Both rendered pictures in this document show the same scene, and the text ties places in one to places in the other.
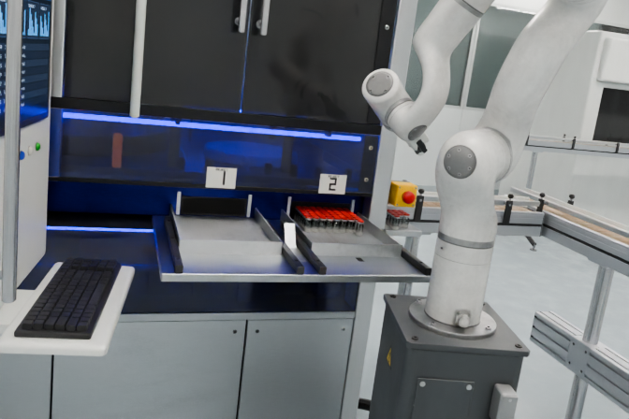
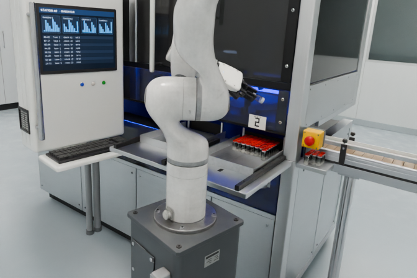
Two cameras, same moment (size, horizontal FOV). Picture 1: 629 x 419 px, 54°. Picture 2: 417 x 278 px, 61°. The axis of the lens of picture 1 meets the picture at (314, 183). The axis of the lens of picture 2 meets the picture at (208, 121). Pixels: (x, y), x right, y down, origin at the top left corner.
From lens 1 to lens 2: 1.35 m
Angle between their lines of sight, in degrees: 51
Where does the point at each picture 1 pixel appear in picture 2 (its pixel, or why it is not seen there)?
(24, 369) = (128, 186)
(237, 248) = (162, 145)
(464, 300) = (169, 200)
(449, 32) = not seen: hidden behind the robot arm
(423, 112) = (173, 65)
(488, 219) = (174, 143)
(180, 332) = not seen: hidden behind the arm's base
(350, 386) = (273, 268)
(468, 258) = (169, 170)
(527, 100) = (181, 53)
